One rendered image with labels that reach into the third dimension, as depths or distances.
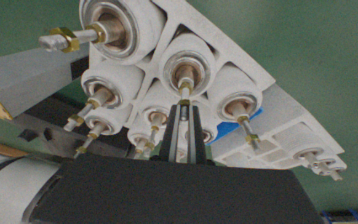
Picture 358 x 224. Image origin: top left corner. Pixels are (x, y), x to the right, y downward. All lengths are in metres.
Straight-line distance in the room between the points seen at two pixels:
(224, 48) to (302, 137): 0.35
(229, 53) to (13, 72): 0.41
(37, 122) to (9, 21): 0.38
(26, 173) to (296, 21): 0.88
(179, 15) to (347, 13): 0.50
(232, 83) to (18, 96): 0.40
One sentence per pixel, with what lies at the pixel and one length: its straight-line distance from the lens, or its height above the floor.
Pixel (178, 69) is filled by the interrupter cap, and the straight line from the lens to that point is 0.18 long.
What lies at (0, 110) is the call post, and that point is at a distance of 0.36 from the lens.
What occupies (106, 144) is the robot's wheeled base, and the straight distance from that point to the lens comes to 0.63.
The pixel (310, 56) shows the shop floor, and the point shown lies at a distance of 0.60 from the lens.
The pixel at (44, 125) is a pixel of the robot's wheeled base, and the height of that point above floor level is 0.19.
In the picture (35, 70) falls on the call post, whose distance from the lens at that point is 0.37.
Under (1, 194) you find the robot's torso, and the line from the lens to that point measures 0.53.
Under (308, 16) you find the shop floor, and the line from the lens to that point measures 0.54.
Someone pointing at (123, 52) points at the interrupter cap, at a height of 0.25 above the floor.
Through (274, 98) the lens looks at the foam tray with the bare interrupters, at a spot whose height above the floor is 0.07.
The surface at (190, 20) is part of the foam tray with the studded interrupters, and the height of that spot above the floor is 0.18.
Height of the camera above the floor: 0.42
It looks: 48 degrees down
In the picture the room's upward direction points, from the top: 173 degrees counter-clockwise
